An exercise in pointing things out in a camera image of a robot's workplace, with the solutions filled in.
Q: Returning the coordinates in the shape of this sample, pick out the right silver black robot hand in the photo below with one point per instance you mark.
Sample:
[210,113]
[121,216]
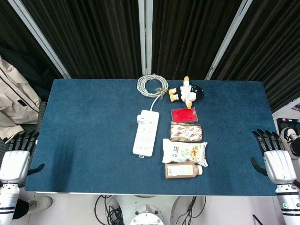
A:
[279,166]

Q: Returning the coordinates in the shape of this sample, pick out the blue table mat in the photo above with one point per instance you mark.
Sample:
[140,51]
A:
[93,140]

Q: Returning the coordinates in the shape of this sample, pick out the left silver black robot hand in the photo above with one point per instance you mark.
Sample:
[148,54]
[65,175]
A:
[15,164]

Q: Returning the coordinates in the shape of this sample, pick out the black white plush toy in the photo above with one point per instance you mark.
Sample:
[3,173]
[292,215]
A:
[187,92]

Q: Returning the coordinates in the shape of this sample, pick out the black white sneaker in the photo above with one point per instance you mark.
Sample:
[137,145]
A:
[290,140]

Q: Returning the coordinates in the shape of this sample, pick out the white grey robot base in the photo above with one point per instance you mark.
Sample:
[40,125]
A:
[146,213]

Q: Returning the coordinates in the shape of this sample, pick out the brown red snack pack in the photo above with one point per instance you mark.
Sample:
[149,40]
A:
[186,132]

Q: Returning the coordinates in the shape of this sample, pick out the red packet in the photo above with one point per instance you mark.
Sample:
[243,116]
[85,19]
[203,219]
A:
[184,115]

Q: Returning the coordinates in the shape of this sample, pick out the beige jacket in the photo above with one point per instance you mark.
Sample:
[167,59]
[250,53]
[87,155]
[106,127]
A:
[16,103]

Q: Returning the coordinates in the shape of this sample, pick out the black device with purple mark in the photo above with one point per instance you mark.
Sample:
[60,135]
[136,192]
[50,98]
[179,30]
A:
[287,123]

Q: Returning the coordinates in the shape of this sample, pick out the brown twine tie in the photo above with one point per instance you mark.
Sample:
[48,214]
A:
[160,92]

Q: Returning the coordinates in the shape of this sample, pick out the black trouser leg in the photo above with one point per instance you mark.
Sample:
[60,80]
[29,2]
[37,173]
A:
[21,209]

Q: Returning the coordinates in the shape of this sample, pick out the beige shoe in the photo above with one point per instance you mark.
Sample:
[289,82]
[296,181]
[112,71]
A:
[41,204]

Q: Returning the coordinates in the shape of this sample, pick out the black pleated curtain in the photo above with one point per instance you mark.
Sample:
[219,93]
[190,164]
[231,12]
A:
[93,35]
[187,35]
[14,42]
[274,47]

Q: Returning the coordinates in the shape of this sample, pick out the white power strip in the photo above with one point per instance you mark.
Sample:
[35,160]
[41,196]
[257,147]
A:
[145,138]

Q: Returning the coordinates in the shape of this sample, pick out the brown drink bottle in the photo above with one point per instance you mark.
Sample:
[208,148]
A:
[180,171]

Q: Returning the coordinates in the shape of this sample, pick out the white snack bag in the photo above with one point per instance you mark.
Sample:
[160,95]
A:
[185,152]

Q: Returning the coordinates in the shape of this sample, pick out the aluminium frame post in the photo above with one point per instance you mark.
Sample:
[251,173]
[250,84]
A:
[39,39]
[145,35]
[227,39]

